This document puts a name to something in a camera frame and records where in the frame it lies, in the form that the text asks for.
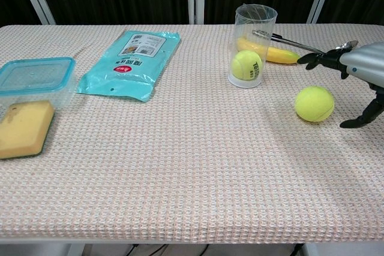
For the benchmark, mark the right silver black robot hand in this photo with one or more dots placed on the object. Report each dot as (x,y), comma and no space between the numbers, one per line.
(364,61)

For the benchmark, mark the yellow tennis ball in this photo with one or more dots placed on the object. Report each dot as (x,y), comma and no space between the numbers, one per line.
(314,103)
(246,64)

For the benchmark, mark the clear plastic cup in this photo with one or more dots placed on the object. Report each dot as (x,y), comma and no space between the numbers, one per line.
(252,43)

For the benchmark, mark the stainless steel ladle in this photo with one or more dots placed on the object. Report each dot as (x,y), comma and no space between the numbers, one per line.
(300,43)

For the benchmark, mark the yellow banana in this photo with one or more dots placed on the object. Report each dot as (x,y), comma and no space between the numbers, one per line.
(282,55)

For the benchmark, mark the beige waffle weave tablecloth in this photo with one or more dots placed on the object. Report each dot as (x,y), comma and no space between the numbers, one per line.
(180,163)

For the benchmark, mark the teal wet wipes pack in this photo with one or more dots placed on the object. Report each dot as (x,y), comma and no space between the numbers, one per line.
(129,67)

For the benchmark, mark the clear box with teal lid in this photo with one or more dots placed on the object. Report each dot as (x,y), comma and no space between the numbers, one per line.
(33,79)

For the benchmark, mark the yellow sponge with green base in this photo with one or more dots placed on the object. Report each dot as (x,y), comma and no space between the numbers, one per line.
(21,131)

